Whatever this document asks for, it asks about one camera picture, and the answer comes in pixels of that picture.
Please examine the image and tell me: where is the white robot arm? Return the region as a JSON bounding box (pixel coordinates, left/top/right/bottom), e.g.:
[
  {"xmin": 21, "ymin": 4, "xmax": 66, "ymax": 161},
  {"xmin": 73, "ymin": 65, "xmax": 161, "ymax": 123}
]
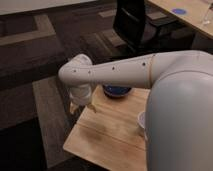
[{"xmin": 58, "ymin": 50, "xmax": 213, "ymax": 171}]

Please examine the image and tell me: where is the light wooden desk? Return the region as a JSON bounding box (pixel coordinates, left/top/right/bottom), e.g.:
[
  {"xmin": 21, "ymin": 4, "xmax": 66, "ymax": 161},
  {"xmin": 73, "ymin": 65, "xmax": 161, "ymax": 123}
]
[{"xmin": 148, "ymin": 0, "xmax": 213, "ymax": 39}]

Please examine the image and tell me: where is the black office chair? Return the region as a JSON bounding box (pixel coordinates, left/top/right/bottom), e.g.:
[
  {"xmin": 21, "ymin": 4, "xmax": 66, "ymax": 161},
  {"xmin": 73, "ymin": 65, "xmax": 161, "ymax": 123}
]
[{"xmin": 112, "ymin": 0, "xmax": 183, "ymax": 56}]

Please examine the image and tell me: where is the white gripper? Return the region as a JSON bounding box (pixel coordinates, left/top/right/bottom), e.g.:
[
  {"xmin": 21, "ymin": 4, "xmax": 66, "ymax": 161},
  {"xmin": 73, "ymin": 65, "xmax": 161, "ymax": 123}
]
[{"xmin": 69, "ymin": 84, "xmax": 97, "ymax": 115}]

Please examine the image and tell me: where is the white ceramic cup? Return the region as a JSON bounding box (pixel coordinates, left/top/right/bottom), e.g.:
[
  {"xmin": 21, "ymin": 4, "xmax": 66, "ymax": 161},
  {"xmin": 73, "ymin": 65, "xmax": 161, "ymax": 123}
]
[{"xmin": 137, "ymin": 112, "xmax": 146, "ymax": 130}]

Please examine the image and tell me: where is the blue round disc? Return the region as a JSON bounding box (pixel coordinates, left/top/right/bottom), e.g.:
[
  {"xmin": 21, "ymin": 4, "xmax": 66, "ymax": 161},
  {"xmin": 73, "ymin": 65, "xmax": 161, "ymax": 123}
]
[{"xmin": 172, "ymin": 8, "xmax": 186, "ymax": 15}]

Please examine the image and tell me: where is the clear glass object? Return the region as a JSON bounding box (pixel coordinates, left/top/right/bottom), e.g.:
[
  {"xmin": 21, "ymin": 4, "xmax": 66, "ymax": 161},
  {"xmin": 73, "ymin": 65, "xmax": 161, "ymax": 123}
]
[{"xmin": 202, "ymin": 0, "xmax": 213, "ymax": 25}]

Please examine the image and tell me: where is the dark blue ceramic bowl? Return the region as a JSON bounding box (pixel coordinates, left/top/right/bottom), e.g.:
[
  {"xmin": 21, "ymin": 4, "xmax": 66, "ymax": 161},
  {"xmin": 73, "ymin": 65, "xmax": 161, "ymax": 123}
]
[{"xmin": 102, "ymin": 85, "xmax": 132, "ymax": 98}]

